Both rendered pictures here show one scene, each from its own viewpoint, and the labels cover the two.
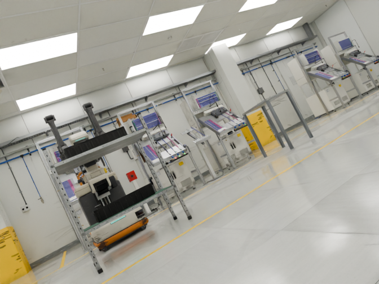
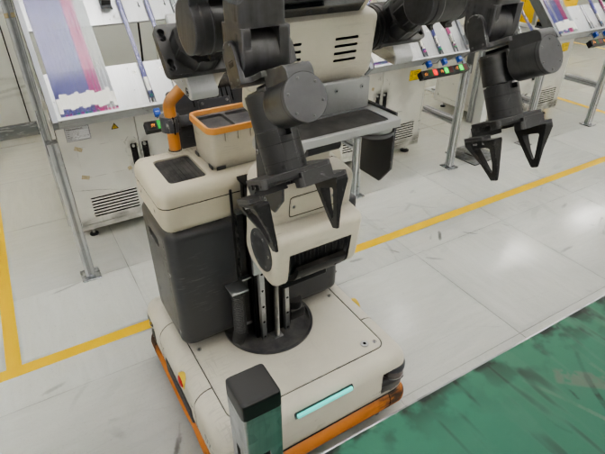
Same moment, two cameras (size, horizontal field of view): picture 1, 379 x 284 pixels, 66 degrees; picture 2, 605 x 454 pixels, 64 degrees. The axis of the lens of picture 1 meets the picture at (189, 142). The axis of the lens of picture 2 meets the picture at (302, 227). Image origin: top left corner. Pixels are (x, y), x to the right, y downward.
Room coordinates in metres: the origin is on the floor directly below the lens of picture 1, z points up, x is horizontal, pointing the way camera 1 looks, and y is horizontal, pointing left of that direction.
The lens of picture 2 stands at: (2.51, 1.26, 1.37)
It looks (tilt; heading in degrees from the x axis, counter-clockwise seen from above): 33 degrees down; 355
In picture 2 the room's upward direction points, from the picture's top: straight up
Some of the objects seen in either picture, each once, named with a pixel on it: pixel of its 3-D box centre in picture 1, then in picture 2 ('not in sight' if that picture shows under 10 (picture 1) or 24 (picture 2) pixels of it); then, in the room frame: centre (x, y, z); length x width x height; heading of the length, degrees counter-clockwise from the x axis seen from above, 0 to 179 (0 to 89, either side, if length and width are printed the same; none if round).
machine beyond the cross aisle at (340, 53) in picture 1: (349, 65); not in sight; (8.44, -5.13, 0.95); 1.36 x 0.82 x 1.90; 26
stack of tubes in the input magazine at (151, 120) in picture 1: (146, 123); not in sight; (5.56, 0.58, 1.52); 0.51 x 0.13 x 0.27; 116
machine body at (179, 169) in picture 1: (169, 182); (349, 102); (5.65, 0.69, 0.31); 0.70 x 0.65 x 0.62; 116
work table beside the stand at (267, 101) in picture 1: (275, 124); not in sight; (4.55, -1.32, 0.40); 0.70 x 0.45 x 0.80; 23
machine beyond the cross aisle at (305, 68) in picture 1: (317, 79); not in sight; (7.82, -3.81, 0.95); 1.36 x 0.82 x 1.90; 26
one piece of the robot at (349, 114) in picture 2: (90, 162); (324, 140); (3.40, 1.14, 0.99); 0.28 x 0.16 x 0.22; 117
